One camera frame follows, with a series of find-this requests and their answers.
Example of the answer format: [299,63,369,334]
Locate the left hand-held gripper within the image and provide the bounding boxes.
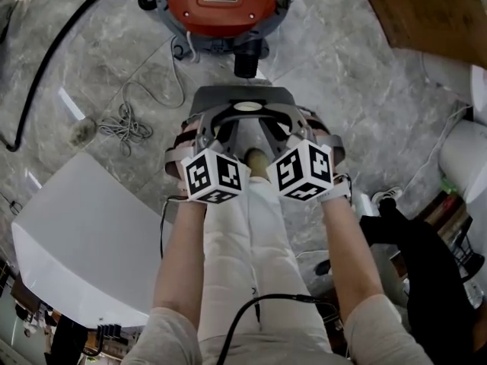
[164,103,253,205]

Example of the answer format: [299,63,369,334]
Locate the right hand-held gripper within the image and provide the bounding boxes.
[257,103,346,202]

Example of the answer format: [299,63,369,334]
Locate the orange and grey vacuum cleaner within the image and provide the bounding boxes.
[137,0,294,80]

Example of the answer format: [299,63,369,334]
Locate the person's right forearm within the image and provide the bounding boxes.
[319,197,386,321]

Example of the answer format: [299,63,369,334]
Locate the person's left forearm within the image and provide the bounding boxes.
[151,198,209,334]

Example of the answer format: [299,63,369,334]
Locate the person's left hand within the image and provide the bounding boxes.
[175,119,200,155]

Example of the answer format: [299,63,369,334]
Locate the person's right hand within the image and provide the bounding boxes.
[302,107,333,142]

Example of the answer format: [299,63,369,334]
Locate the person's beige shoe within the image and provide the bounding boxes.
[244,148,270,179]

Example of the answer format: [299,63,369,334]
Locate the grey dust clump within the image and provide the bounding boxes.
[67,115,97,147]

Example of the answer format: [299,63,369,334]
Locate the person's white trousers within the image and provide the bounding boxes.
[196,176,333,365]

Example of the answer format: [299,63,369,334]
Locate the white box appliance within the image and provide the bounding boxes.
[419,50,487,114]

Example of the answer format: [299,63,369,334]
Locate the white table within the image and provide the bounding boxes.
[10,151,174,329]

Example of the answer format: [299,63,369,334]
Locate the white cylindrical appliance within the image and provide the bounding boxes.
[438,119,487,220]

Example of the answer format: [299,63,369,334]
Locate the brown cardboard box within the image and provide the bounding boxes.
[352,0,487,70]

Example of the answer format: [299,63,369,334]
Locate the person's beige shirt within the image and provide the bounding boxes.
[120,294,435,365]

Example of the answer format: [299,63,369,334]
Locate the white wrist strap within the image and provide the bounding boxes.
[316,173,353,204]

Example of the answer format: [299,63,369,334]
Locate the grey power cable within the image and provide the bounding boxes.
[97,31,200,157]

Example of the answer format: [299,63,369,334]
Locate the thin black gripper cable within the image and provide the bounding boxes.
[158,195,189,259]

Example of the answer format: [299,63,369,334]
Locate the thin white cable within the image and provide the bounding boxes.
[402,104,474,198]

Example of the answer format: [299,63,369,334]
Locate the thick black gripper cable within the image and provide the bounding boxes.
[215,293,345,365]

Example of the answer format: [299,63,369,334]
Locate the thick black vacuum hose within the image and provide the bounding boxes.
[5,0,131,153]

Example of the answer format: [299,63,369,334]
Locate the black wire rack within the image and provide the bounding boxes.
[450,227,485,279]

